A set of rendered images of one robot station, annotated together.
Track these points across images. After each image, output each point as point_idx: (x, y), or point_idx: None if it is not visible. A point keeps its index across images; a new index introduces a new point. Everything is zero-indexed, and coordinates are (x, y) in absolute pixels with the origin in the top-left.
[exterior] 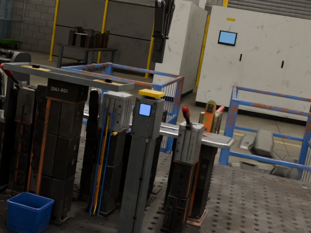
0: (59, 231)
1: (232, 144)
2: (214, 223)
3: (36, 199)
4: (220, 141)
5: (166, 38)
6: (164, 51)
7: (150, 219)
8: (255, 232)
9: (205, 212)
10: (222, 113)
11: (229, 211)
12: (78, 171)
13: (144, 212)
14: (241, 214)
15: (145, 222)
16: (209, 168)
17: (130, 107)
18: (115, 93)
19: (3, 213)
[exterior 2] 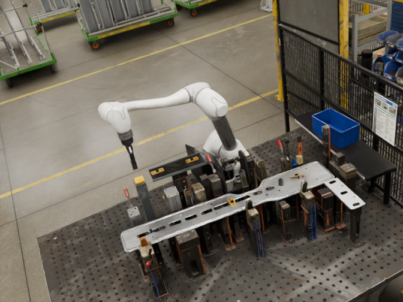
0: None
1: (122, 241)
2: (135, 274)
3: None
4: (126, 235)
5: (130, 160)
6: (132, 165)
7: (161, 250)
8: (113, 284)
9: (144, 278)
10: (141, 256)
11: (136, 295)
12: (237, 258)
13: (168, 253)
14: (128, 298)
15: (160, 246)
16: None
17: (168, 201)
18: (171, 189)
19: None
